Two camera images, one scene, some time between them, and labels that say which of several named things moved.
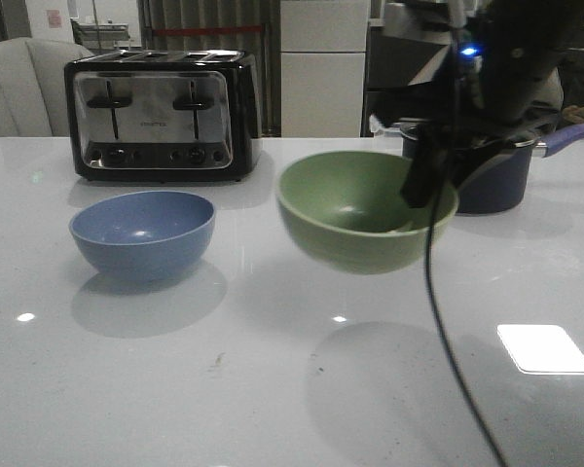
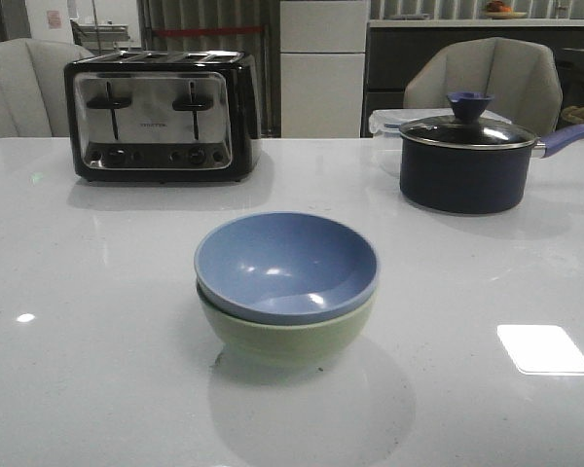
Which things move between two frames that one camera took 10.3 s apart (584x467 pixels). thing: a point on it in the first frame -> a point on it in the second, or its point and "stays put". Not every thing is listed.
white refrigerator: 323,54 stays put
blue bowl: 144,235 -> 285,268
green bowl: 348,212 -> 274,342
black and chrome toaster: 164,115 stays put
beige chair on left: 23,88 stays put
